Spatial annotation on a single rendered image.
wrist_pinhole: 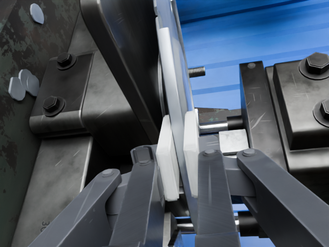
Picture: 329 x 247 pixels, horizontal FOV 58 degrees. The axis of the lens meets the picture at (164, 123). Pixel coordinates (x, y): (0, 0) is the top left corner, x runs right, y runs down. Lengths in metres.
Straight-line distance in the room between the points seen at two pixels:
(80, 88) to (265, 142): 0.21
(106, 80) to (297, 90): 0.20
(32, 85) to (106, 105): 0.09
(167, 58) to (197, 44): 2.05
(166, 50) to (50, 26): 0.23
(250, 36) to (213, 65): 0.35
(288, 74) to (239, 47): 1.85
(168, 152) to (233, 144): 0.25
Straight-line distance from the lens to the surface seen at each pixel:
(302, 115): 0.32
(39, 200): 0.30
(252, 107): 0.37
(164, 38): 0.19
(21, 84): 0.32
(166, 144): 0.16
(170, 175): 0.16
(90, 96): 0.29
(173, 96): 0.18
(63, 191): 0.29
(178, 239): 0.25
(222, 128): 0.51
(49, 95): 0.32
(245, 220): 0.44
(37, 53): 0.36
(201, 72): 0.51
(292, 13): 2.44
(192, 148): 0.15
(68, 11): 0.44
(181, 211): 0.42
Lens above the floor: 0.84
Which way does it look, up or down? 12 degrees down
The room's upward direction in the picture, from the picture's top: 83 degrees clockwise
